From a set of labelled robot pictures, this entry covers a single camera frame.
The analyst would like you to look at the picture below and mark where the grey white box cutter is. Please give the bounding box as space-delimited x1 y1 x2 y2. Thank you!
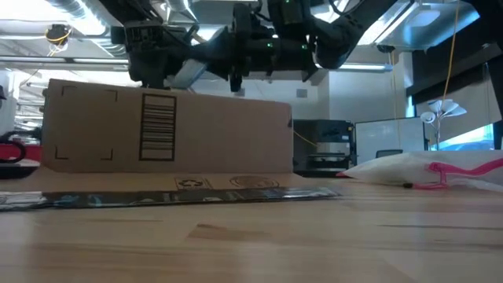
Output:
167 58 208 90

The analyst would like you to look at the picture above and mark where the black monitor cart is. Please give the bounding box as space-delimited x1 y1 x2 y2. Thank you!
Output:
293 152 357 176

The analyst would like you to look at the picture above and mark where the black computer monitor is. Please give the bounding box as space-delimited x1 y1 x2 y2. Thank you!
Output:
292 119 354 155

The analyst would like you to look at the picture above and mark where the taped brown cardboard box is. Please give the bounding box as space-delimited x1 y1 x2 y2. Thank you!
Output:
0 78 342 213

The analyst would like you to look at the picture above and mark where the red equipment case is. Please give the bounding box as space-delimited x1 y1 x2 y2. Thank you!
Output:
0 131 43 165

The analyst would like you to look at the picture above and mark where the white mesh pouch red trim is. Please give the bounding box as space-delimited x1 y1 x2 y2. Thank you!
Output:
336 150 503 193

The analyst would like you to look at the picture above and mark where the grey mesh office chair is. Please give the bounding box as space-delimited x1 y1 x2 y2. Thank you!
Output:
375 149 405 160

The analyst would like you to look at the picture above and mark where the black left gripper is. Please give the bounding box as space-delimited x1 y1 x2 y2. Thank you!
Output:
110 19 193 90

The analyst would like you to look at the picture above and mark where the white flower floor lamp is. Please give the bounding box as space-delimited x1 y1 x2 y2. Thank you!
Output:
419 98 468 153

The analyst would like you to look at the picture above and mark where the ceiling light tube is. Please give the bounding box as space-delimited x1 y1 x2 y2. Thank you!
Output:
337 61 394 73

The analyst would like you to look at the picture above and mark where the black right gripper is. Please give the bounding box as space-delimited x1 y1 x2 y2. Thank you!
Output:
190 25 320 94

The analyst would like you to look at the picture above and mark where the white whiteboard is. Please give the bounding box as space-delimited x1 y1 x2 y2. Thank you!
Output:
354 116 427 165

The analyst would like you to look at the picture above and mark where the yellow hanging cable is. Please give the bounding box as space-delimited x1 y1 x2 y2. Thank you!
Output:
442 0 461 102

